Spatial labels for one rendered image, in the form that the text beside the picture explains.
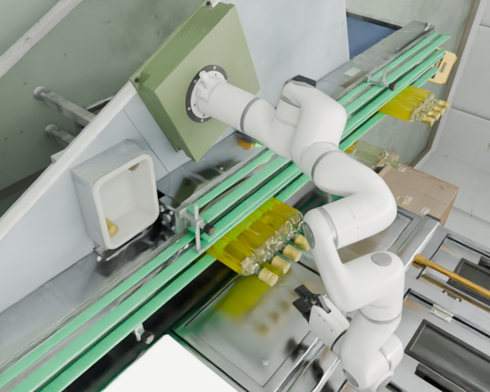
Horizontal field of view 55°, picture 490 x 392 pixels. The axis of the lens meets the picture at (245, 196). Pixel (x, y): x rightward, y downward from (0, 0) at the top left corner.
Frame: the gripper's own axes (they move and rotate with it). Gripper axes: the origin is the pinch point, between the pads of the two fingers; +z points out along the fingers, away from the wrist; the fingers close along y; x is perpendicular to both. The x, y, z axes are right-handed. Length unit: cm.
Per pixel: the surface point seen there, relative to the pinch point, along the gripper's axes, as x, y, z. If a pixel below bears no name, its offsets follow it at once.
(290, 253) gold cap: -7.0, 1.0, 13.2
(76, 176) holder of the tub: 39, 33, 39
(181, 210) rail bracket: 17.0, 16.5, 31.5
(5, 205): 54, -15, 101
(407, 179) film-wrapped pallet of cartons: -352, -240, 184
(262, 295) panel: 1.7, -12.6, 14.2
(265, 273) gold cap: 3.6, 1.6, 11.2
